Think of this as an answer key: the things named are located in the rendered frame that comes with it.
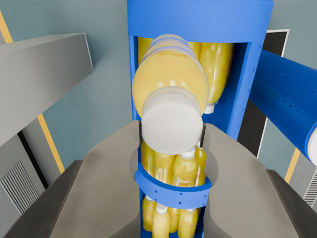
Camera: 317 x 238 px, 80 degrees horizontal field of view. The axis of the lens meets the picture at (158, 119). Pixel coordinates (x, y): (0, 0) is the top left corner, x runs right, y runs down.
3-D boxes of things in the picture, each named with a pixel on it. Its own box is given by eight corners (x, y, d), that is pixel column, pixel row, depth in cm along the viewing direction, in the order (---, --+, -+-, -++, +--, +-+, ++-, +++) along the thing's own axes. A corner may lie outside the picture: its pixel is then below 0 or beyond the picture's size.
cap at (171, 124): (161, 149, 14) (160, 166, 13) (131, 109, 13) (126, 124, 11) (209, 127, 13) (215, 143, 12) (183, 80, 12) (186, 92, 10)
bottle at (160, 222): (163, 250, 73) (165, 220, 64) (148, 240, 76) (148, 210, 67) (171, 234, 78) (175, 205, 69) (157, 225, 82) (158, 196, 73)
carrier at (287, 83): (234, 92, 147) (272, 78, 141) (307, 178, 71) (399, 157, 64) (225, 57, 135) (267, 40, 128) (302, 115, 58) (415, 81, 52)
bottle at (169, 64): (161, 87, 31) (154, 172, 15) (136, 49, 28) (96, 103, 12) (200, 65, 29) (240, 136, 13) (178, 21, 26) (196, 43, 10)
